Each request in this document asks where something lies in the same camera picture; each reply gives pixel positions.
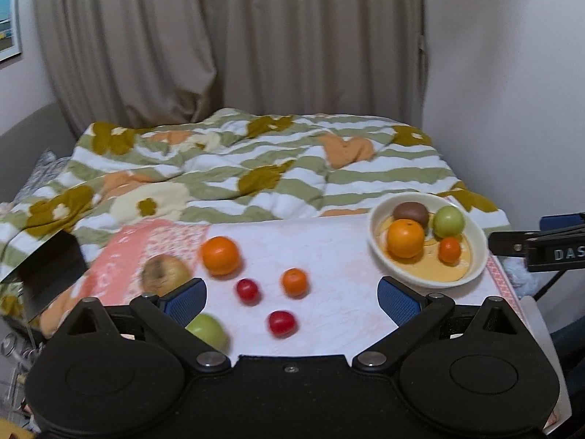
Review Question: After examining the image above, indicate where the green apple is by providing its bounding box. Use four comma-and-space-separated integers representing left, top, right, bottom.
185, 313, 229, 351
432, 205, 465, 239

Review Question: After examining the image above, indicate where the reddish yellow apple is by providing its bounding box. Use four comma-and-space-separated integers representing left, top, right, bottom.
140, 254, 191, 297

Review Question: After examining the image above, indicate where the small mandarin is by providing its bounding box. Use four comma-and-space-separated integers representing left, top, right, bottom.
280, 267, 309, 297
438, 237, 462, 264

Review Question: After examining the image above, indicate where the large orange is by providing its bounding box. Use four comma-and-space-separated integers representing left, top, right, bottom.
386, 219, 425, 259

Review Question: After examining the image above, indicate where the red cherry tomato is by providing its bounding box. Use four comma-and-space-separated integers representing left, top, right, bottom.
236, 278, 260, 304
268, 310, 298, 338

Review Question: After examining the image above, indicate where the white plate with duck print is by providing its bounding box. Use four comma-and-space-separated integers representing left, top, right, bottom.
368, 192, 489, 288

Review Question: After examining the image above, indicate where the green apple in plate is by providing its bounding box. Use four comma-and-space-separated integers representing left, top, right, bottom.
432, 205, 465, 239

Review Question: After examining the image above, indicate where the medium orange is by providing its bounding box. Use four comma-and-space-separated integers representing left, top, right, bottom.
200, 236, 241, 277

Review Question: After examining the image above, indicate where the brown kiwi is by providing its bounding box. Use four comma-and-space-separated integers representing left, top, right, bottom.
393, 201, 429, 229

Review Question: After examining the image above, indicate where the pink white floral cloth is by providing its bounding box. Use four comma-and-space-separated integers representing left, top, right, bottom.
38, 191, 572, 435

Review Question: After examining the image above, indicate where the black box at left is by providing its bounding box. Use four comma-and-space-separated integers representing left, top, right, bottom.
16, 231, 87, 322

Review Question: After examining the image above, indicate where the small mandarin on cloth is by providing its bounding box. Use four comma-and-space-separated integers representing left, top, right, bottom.
280, 267, 309, 297

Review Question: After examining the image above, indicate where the green striped floral blanket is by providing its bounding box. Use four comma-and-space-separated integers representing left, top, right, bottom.
1, 108, 510, 281

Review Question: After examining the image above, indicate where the grey sofa backrest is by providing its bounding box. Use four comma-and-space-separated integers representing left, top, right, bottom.
1, 103, 78, 201

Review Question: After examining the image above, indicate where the beige curtain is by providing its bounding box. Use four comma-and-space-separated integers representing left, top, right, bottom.
34, 0, 426, 133

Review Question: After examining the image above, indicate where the black cable at right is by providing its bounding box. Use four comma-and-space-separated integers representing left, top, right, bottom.
531, 269, 565, 303

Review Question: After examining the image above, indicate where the framed picture on wall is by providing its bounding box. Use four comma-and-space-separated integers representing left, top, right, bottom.
0, 0, 22, 64

